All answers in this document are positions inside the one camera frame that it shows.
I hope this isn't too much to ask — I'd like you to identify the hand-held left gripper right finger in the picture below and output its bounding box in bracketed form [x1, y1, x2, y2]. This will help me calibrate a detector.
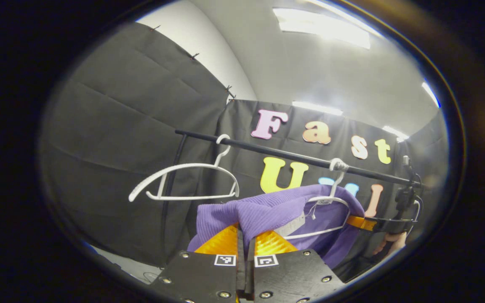
[246, 229, 346, 303]

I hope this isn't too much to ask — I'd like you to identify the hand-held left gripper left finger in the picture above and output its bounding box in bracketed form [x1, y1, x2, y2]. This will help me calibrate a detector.
[150, 223, 245, 303]

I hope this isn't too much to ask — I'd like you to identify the purple ribbed jacket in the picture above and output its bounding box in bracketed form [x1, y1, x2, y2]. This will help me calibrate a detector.
[187, 184, 366, 270]

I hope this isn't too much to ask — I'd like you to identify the white plastic hanger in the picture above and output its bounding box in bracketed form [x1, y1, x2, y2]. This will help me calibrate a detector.
[282, 158, 351, 240]
[128, 134, 240, 202]

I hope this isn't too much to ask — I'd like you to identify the black metal clothes rack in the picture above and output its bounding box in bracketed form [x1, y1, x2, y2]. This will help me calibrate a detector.
[160, 129, 423, 259]

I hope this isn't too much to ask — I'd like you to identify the black backdrop cloth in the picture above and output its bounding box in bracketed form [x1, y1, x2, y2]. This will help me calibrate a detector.
[38, 21, 451, 282]

